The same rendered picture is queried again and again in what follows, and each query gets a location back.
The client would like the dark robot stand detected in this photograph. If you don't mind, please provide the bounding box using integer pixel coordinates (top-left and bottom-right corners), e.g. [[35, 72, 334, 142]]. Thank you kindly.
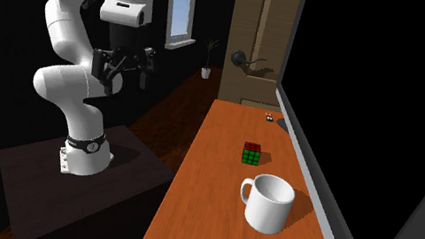
[[0, 104, 183, 239]]

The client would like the brown wooden door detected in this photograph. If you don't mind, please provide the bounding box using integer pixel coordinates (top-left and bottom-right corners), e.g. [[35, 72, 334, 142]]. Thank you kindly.
[[217, 0, 307, 114]]

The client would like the red and green puzzle cube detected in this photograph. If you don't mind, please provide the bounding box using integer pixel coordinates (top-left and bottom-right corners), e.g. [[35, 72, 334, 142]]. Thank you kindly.
[[240, 141, 264, 167]]

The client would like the white mug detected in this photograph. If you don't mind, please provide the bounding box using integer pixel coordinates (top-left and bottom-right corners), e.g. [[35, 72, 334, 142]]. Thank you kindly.
[[233, 169, 299, 239]]

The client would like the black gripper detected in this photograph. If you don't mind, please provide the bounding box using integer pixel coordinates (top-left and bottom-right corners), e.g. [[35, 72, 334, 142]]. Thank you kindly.
[[86, 19, 163, 104]]

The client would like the potted plant in white pot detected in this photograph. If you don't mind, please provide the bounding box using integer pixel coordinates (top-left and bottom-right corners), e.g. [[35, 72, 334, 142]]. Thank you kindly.
[[197, 36, 222, 82]]

